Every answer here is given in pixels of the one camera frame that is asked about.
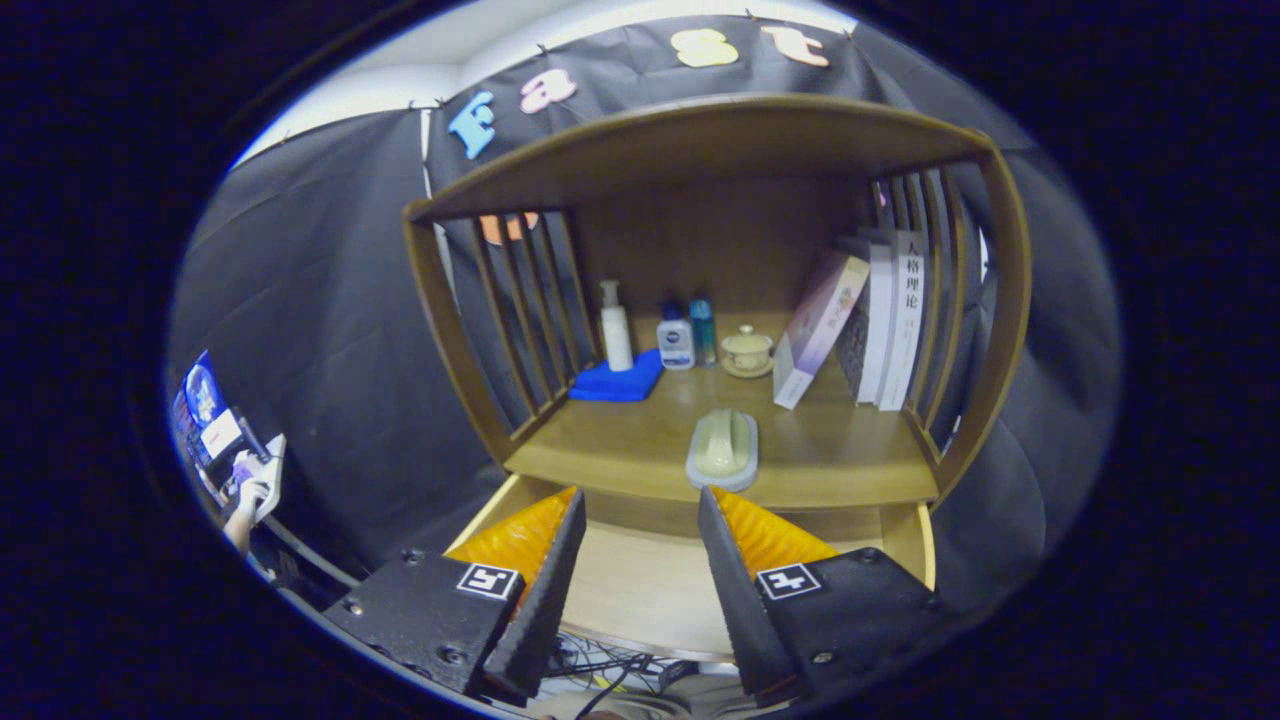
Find blue cloth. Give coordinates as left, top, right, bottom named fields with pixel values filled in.
left=568, top=347, right=666, bottom=404

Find wooden drawer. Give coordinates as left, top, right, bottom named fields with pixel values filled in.
left=440, top=472, right=938, bottom=663

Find plain white book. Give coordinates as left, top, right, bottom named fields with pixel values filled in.
left=840, top=235, right=896, bottom=406

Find white lotion bottle blue cap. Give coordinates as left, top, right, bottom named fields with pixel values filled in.
left=656, top=300, right=697, bottom=371

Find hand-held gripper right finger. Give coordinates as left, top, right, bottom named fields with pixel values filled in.
left=697, top=485, right=966, bottom=706

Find tangled black cables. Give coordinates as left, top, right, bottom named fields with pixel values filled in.
left=540, top=630, right=701, bottom=701

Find green scrub brush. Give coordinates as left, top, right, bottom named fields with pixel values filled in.
left=685, top=408, right=760, bottom=493

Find teal bottle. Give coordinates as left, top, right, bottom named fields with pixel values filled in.
left=689, top=294, right=718, bottom=367

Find white pump bottle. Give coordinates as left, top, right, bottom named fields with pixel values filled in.
left=599, top=280, right=635, bottom=373

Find dark patterned book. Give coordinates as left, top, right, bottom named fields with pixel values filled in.
left=833, top=300, right=869, bottom=401

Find cream lidded teacup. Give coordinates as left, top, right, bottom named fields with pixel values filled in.
left=720, top=324, right=776, bottom=379

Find white flat object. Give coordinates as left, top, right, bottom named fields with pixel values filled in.
left=258, top=433, right=288, bottom=523

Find wooden cabinet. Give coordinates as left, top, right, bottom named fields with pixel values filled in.
left=403, top=93, right=1033, bottom=561

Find computer monitor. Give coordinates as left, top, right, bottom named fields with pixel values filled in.
left=170, top=350, right=271, bottom=481

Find purple and white book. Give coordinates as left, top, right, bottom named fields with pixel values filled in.
left=772, top=250, right=871, bottom=411

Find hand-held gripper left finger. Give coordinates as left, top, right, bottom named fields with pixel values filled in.
left=322, top=487, right=588, bottom=706

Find wooden countertop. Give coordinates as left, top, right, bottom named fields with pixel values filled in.
left=503, top=350, right=941, bottom=511

